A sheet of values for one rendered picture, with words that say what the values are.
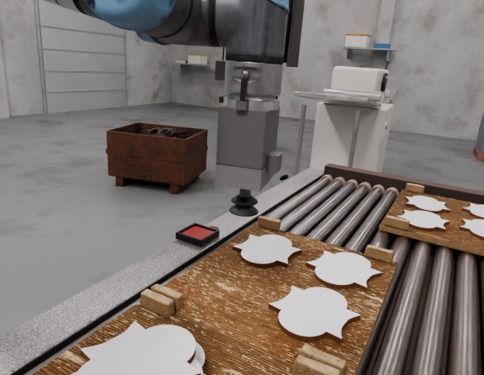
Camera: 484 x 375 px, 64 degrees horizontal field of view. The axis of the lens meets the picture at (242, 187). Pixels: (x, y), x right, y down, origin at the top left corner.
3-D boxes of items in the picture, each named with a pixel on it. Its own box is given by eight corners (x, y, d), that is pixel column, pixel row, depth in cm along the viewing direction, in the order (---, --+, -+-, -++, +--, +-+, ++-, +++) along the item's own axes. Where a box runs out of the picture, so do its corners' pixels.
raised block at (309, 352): (297, 366, 53) (299, 349, 52) (301, 357, 54) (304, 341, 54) (340, 385, 50) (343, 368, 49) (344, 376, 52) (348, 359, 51)
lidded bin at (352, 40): (368, 48, 918) (371, 36, 909) (365, 47, 882) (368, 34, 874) (348, 47, 940) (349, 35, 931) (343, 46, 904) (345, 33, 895)
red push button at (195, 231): (180, 238, 93) (180, 233, 93) (195, 230, 98) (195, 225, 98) (200, 245, 90) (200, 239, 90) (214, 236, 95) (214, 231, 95)
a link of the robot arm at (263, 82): (288, 65, 53) (275, 64, 45) (284, 99, 54) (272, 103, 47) (235, 61, 55) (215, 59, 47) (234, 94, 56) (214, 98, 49)
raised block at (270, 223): (256, 226, 98) (257, 216, 97) (260, 224, 99) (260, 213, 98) (278, 232, 95) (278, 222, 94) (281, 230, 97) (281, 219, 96)
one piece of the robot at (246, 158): (292, 82, 45) (278, 213, 50) (303, 81, 53) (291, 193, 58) (213, 77, 47) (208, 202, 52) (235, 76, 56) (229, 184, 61)
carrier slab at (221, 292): (144, 306, 66) (144, 297, 65) (255, 228, 100) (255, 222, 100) (347, 399, 50) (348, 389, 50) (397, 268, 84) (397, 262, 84)
